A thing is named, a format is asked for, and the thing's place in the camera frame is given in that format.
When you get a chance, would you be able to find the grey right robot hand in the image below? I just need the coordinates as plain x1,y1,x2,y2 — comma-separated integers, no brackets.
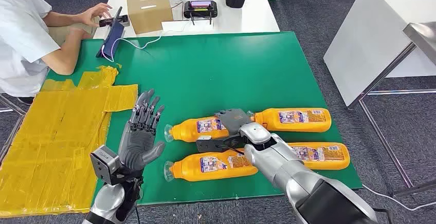
214,108,253,137

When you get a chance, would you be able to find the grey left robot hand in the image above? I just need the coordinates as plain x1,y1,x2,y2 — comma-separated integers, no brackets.
117,89,167,182

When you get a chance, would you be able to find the person's left hand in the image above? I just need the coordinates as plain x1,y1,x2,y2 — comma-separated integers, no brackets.
79,3,113,28

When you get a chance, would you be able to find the smartphone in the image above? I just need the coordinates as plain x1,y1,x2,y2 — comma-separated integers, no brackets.
99,14,130,28

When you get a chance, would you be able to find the orange detergent bottle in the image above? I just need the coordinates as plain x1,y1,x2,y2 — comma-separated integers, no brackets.
287,142,351,171
164,116,229,143
247,107,332,133
163,148,259,182

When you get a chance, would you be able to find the tablet in blue case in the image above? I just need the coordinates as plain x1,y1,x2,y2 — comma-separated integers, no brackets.
96,6,125,59

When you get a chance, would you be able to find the green table board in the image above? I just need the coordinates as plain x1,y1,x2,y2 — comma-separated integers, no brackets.
44,31,364,206

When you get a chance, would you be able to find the brown cardboard box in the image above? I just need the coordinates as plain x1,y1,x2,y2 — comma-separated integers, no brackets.
126,0,174,35

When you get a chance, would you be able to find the person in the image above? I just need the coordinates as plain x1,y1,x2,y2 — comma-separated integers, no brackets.
0,0,113,106

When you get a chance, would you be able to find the yellow taped mat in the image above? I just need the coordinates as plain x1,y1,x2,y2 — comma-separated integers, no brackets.
0,65,139,218

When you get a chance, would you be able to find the black handheld controller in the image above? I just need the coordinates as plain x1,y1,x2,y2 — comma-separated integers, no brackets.
183,0,219,26

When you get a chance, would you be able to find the large white table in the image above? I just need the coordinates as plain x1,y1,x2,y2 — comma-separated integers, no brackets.
322,0,436,108

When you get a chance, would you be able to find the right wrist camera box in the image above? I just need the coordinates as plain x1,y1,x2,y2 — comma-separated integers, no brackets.
195,134,248,154

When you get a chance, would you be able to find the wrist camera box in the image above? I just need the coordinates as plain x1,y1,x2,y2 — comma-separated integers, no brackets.
89,144,121,185
195,134,248,154

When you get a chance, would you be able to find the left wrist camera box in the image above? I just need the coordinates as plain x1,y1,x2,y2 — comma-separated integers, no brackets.
89,144,121,185

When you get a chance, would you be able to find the white charging cable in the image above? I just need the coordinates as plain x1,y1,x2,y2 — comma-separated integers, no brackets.
101,20,191,63

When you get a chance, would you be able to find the metal chair frame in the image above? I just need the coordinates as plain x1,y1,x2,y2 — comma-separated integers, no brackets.
0,93,28,163

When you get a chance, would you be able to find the white floor cable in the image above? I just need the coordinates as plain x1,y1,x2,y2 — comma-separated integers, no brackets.
361,183,436,212

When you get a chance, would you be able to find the steel frame table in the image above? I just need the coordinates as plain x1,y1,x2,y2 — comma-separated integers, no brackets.
347,22,436,198

